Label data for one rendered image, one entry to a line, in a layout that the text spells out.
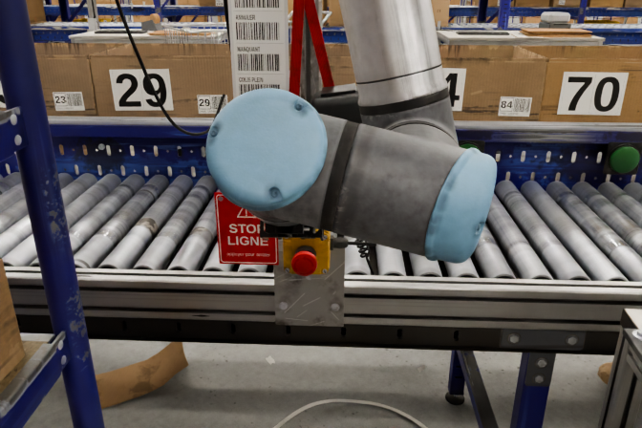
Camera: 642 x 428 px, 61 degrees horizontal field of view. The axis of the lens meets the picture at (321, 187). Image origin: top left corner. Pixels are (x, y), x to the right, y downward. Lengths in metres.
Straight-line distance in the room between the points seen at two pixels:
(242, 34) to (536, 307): 0.66
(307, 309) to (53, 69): 0.98
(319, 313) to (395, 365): 1.03
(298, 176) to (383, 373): 1.59
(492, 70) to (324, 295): 0.78
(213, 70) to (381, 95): 0.98
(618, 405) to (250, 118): 0.82
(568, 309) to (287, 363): 1.16
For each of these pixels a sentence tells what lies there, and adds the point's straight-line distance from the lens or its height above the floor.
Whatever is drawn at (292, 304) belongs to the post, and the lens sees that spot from 0.96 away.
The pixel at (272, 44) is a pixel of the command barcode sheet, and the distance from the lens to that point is 0.81.
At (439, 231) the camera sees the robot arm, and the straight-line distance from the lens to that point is 0.40.
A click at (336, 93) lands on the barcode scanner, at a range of 0.76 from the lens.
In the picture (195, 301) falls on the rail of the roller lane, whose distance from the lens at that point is 0.99.
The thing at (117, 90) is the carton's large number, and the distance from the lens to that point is 1.55.
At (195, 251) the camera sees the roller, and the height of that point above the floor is 0.74.
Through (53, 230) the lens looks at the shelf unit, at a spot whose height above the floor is 1.04.
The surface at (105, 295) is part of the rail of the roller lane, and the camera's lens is 1.04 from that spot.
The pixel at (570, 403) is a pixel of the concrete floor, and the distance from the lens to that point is 1.97.
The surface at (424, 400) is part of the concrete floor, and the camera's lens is 1.85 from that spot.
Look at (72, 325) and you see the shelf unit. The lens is 0.54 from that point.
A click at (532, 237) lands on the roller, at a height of 0.73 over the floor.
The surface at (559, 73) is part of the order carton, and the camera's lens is 1.52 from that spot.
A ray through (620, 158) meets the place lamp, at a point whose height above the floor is 0.82.
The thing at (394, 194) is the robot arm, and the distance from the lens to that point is 0.39.
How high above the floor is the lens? 1.23
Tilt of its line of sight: 21 degrees down
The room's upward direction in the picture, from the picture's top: straight up
